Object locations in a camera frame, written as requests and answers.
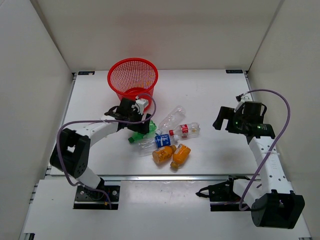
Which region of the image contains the crushed green plastic bottle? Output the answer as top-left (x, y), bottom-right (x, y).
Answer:
top-left (127, 119), bottom-right (159, 145)

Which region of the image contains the clear bottle blue label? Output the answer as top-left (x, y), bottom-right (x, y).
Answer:
top-left (138, 134), bottom-right (179, 156)

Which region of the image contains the orange juice bottle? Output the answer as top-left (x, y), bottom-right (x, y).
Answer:
top-left (152, 145), bottom-right (177, 165)
top-left (170, 143), bottom-right (191, 170)

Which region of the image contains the clear plastic bottle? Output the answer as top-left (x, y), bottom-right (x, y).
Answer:
top-left (156, 105), bottom-right (186, 135)

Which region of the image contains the clear bottle red label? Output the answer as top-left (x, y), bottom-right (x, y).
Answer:
top-left (169, 122), bottom-right (201, 139)

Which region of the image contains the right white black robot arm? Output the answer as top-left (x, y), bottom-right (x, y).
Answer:
top-left (196, 100), bottom-right (305, 229)

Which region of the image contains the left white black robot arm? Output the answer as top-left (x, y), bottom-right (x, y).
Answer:
top-left (49, 97), bottom-right (152, 200)

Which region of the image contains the red mesh plastic basket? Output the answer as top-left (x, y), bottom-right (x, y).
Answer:
top-left (107, 57), bottom-right (159, 110)

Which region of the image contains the right blue corner sticker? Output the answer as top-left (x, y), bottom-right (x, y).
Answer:
top-left (225, 69), bottom-right (244, 74)

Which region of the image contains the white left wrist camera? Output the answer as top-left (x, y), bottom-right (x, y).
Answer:
top-left (135, 98), bottom-right (149, 113)

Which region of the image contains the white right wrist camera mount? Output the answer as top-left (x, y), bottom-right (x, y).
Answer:
top-left (234, 92), bottom-right (252, 112)

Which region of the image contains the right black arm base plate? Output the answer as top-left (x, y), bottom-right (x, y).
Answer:
top-left (195, 175), bottom-right (249, 212)

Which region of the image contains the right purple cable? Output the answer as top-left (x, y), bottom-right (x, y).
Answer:
top-left (238, 88), bottom-right (292, 211)

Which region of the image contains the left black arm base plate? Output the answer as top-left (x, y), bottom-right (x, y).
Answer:
top-left (73, 185), bottom-right (121, 210)

